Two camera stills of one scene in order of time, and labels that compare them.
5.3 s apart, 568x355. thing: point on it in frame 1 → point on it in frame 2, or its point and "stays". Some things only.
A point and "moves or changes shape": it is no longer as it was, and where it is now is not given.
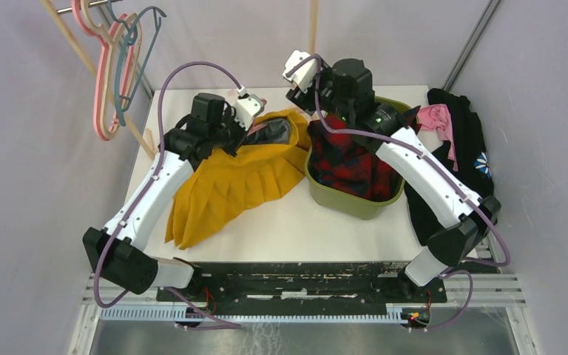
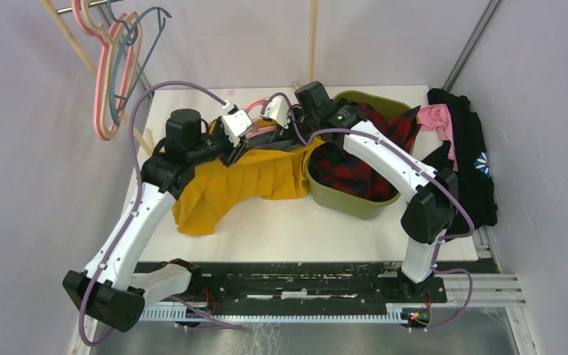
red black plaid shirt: x=347 y=164 stays
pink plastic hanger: x=103 y=44 stays
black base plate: x=303 y=282 stays
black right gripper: x=305 y=100 → x=291 y=130
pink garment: x=437 y=117 stays
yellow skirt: x=274 y=155 moves or changes shape
